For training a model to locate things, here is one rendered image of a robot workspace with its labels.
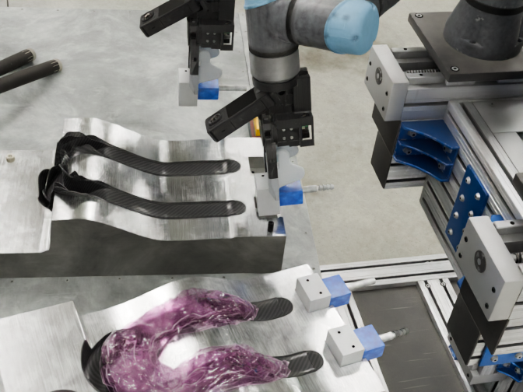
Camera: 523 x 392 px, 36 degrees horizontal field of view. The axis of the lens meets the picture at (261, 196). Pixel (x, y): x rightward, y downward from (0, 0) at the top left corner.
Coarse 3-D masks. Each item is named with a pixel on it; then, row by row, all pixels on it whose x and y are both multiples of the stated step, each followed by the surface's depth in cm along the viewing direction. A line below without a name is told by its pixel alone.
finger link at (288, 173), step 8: (280, 152) 125; (288, 152) 125; (280, 160) 126; (288, 160) 126; (280, 168) 126; (288, 168) 126; (296, 168) 126; (280, 176) 127; (288, 176) 127; (296, 176) 127; (272, 184) 126; (280, 184) 127; (272, 192) 128
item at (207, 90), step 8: (184, 72) 150; (184, 80) 148; (216, 80) 152; (184, 88) 149; (200, 88) 149; (208, 88) 150; (216, 88) 150; (224, 88) 152; (232, 88) 152; (240, 88) 152; (184, 96) 150; (192, 96) 150; (200, 96) 151; (208, 96) 151; (216, 96) 151; (184, 104) 151; (192, 104) 151
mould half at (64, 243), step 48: (144, 144) 144; (192, 144) 146; (240, 144) 147; (0, 192) 136; (144, 192) 134; (192, 192) 137; (240, 192) 137; (0, 240) 128; (48, 240) 128; (96, 240) 126; (144, 240) 127; (192, 240) 129; (240, 240) 130
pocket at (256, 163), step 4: (248, 156) 144; (252, 156) 144; (256, 156) 145; (260, 156) 145; (248, 160) 145; (252, 160) 145; (256, 160) 145; (260, 160) 145; (252, 164) 146; (256, 164) 146; (260, 164) 146; (264, 164) 146; (252, 168) 146; (256, 168) 146; (260, 168) 146; (264, 168) 146; (252, 172) 146; (256, 172) 145; (260, 172) 146; (264, 172) 146
